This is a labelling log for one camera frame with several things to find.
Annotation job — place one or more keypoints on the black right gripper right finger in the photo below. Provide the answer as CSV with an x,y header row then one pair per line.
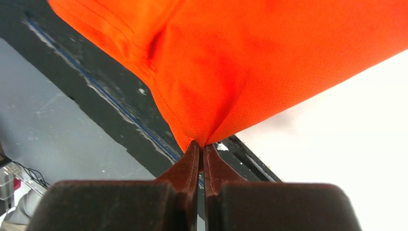
x,y
234,204

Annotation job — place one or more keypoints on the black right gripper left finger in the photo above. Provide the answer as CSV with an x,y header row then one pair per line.
x,y
167,203

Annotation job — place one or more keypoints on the orange t shirt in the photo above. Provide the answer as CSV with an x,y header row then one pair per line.
x,y
217,67

